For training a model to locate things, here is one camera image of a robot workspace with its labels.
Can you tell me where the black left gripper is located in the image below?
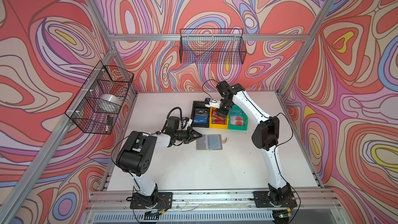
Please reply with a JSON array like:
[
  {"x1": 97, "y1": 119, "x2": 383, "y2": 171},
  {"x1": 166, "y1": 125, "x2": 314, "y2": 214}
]
[{"x1": 173, "y1": 128, "x2": 202, "y2": 144}]

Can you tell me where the red VIP card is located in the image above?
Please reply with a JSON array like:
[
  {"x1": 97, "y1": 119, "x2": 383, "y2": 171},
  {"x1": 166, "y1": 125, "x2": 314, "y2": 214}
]
[{"x1": 211, "y1": 112, "x2": 227, "y2": 125}]

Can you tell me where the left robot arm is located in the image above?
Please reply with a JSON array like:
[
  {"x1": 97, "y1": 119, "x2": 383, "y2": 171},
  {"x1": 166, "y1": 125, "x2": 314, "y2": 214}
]
[{"x1": 113, "y1": 127, "x2": 203, "y2": 201}]

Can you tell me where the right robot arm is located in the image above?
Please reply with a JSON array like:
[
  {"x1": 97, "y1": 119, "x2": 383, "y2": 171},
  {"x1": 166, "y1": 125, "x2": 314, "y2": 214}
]
[{"x1": 216, "y1": 81, "x2": 294, "y2": 206}]

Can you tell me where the blue VIP card in bin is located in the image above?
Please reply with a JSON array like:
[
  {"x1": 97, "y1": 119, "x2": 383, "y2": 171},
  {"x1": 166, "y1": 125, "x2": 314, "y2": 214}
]
[{"x1": 193, "y1": 115, "x2": 208, "y2": 124}]

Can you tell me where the green plastic bin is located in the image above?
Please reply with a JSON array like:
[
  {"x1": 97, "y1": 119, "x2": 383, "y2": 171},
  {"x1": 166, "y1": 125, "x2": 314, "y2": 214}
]
[{"x1": 228, "y1": 105, "x2": 248, "y2": 131}]

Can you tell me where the black plastic bin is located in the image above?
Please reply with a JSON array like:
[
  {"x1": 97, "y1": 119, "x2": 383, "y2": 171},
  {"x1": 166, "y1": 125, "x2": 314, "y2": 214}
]
[{"x1": 191, "y1": 101, "x2": 210, "y2": 128}]

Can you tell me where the yellow plastic bin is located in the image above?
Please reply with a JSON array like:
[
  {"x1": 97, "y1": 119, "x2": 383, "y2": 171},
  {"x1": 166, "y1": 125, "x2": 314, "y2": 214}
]
[{"x1": 209, "y1": 108, "x2": 229, "y2": 129}]

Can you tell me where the silver tape roll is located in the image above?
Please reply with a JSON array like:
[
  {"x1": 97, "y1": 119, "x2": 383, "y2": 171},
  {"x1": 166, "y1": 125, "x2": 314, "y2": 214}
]
[{"x1": 99, "y1": 93, "x2": 122, "y2": 106}]

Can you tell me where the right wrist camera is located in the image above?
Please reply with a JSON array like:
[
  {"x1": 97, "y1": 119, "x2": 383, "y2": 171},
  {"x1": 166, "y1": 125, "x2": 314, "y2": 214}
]
[{"x1": 204, "y1": 98, "x2": 221, "y2": 109}]

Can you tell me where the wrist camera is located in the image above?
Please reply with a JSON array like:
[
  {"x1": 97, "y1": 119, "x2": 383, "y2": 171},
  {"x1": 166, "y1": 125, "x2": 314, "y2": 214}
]
[
  {"x1": 166, "y1": 116, "x2": 193, "y2": 130},
  {"x1": 204, "y1": 98, "x2": 221, "y2": 109}
]

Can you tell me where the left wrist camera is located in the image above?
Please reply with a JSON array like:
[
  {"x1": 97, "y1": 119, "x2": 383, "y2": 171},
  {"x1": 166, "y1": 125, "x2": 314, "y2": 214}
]
[{"x1": 166, "y1": 116, "x2": 193, "y2": 130}]

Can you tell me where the black wire basket back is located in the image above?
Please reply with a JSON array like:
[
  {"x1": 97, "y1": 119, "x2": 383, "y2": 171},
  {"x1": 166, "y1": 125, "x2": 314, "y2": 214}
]
[{"x1": 179, "y1": 27, "x2": 247, "y2": 64}]

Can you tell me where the black wire basket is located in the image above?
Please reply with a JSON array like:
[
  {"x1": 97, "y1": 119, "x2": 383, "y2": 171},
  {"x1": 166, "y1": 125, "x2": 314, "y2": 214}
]
[
  {"x1": 65, "y1": 61, "x2": 134, "y2": 135},
  {"x1": 179, "y1": 27, "x2": 247, "y2": 64}
]

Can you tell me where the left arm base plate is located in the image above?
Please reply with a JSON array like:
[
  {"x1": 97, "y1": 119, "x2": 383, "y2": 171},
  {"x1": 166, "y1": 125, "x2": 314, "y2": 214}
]
[{"x1": 130, "y1": 192, "x2": 173, "y2": 210}]

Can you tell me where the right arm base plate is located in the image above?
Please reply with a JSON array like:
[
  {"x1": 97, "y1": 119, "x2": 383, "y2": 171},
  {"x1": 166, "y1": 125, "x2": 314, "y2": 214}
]
[{"x1": 251, "y1": 191, "x2": 297, "y2": 208}]

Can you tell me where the black wire basket left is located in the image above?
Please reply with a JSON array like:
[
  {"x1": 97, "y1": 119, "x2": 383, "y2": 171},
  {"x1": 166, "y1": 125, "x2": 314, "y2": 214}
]
[{"x1": 65, "y1": 61, "x2": 134, "y2": 135}]

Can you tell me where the aluminium front rail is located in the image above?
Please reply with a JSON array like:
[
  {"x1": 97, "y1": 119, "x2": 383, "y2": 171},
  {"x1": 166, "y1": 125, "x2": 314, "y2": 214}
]
[{"x1": 82, "y1": 188, "x2": 350, "y2": 224}]

